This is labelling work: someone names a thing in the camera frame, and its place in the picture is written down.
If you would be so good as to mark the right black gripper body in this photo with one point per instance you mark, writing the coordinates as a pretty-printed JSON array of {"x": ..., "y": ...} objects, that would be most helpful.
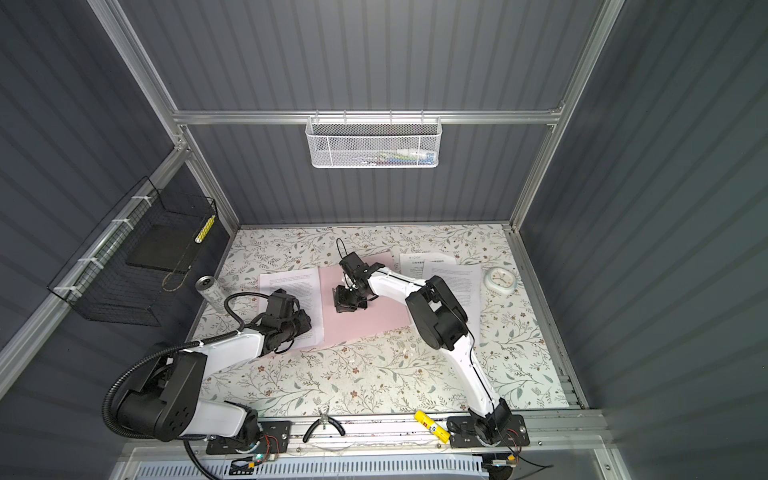
[{"x": 352, "y": 299}]

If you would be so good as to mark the printed paper sheet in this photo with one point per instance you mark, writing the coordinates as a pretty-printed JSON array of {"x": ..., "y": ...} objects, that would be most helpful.
[
  {"x": 465, "y": 283},
  {"x": 412, "y": 264},
  {"x": 305, "y": 286}
]

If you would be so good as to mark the white perforated cable tray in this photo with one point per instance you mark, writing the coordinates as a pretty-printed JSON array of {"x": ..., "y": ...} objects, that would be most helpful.
[{"x": 353, "y": 467}]

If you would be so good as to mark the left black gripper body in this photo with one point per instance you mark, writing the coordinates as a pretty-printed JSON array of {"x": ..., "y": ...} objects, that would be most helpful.
[{"x": 296, "y": 326}]

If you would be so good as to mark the yellow glue tube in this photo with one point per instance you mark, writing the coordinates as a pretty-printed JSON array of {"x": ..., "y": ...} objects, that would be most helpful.
[{"x": 432, "y": 426}]

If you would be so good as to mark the white round timer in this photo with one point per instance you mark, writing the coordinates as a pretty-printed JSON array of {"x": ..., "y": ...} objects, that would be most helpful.
[{"x": 500, "y": 281}]

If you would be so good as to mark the white wire mesh basket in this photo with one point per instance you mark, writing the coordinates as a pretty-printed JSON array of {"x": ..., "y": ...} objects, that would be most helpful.
[{"x": 390, "y": 144}]

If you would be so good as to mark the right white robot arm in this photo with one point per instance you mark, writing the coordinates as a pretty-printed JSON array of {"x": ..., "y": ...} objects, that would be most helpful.
[{"x": 442, "y": 323}]

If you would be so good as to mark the black wire mesh basket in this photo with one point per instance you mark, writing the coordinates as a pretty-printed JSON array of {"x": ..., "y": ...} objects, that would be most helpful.
[{"x": 130, "y": 273}]

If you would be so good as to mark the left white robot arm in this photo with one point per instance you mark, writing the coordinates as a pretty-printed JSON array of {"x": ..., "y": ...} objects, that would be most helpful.
[{"x": 159, "y": 397}]

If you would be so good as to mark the black handled pliers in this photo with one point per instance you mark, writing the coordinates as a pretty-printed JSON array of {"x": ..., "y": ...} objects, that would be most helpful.
[{"x": 322, "y": 422}]

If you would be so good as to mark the silver metal can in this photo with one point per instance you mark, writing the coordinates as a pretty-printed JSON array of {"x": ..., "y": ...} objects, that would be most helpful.
[{"x": 213, "y": 292}]

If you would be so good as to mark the yellow marker in basket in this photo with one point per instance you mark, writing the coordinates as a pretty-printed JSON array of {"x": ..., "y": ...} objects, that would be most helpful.
[{"x": 205, "y": 229}]

